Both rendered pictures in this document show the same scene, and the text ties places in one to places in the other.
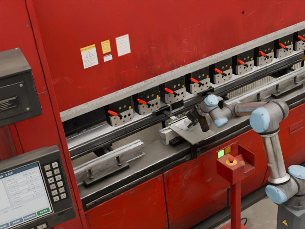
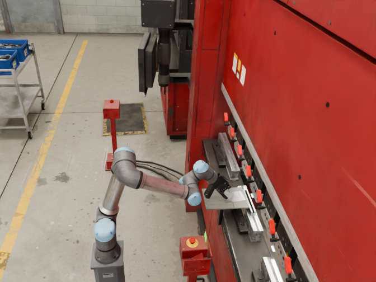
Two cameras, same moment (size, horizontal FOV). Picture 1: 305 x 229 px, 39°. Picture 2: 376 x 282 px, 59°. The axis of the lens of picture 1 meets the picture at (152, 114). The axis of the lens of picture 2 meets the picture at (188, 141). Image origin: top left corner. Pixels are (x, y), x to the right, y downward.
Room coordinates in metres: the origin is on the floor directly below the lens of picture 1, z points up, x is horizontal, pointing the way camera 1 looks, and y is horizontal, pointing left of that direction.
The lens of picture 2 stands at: (2.65, -1.77, 2.43)
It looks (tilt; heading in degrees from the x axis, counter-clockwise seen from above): 34 degrees down; 111
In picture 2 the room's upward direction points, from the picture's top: 4 degrees clockwise
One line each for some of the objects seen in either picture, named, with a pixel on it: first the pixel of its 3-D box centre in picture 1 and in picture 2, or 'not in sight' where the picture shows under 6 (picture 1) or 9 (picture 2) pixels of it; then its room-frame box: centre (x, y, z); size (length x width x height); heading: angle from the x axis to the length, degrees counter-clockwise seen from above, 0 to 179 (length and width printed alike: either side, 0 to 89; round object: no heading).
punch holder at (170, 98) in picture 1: (172, 88); (253, 161); (2.45, -0.15, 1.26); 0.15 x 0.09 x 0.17; 120
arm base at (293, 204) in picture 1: (296, 194); (107, 248); (1.81, -0.76, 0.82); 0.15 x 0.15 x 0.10
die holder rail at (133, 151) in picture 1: (108, 161); (228, 154); (2.20, 0.31, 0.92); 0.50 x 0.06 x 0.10; 120
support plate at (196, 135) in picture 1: (191, 130); (224, 198); (2.34, -0.24, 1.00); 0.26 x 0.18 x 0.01; 30
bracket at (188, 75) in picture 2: not in sight; (184, 84); (1.59, 0.83, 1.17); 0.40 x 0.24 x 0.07; 120
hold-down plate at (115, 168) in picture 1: (106, 173); (219, 154); (2.12, 0.33, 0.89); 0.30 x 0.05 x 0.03; 120
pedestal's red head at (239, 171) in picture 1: (235, 162); (194, 252); (2.26, -0.51, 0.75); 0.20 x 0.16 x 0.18; 120
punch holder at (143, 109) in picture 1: (146, 98); (244, 142); (2.35, 0.03, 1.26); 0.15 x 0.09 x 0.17; 120
